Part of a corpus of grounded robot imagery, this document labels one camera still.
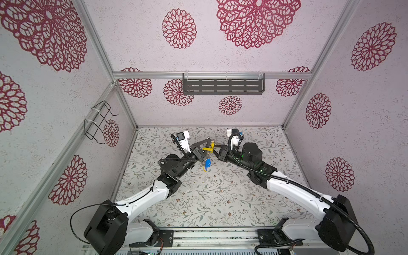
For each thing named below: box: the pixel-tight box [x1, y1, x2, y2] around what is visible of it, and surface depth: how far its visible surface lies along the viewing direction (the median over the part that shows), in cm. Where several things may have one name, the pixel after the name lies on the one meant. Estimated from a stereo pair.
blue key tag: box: [205, 158, 211, 169], surface depth 73 cm
